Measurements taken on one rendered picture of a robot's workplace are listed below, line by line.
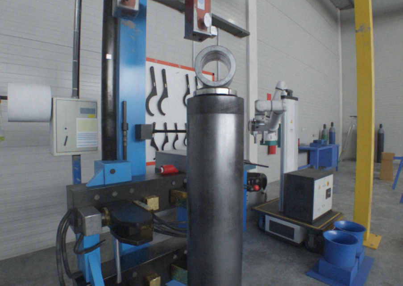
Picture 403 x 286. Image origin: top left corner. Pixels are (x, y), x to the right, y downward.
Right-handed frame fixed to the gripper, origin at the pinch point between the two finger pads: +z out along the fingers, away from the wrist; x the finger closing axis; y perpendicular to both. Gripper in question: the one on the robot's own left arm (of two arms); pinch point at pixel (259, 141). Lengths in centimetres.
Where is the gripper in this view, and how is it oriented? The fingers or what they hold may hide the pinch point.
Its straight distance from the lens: 188.0
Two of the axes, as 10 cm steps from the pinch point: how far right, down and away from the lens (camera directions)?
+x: 9.2, -0.2, 3.8
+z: 0.0, 10.0, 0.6
